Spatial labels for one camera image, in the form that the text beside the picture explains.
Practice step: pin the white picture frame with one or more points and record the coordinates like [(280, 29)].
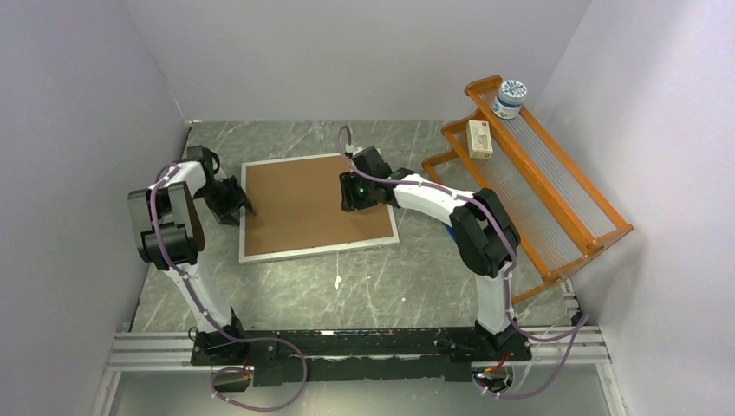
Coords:
[(316, 252)]

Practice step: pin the small cream box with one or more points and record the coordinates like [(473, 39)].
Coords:
[(479, 140)]

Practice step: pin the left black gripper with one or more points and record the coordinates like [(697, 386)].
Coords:
[(237, 201)]

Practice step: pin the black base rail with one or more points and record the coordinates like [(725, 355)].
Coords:
[(290, 356)]

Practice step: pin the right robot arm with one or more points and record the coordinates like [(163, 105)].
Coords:
[(483, 232)]

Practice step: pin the brown backing board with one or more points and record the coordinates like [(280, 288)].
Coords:
[(313, 201)]

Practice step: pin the blue white round jar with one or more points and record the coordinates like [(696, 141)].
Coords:
[(509, 99)]

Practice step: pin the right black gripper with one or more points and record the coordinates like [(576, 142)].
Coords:
[(348, 200)]

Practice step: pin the orange wooden shelf rack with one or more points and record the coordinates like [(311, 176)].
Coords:
[(564, 221)]

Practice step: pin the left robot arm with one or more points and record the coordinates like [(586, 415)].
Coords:
[(169, 235)]

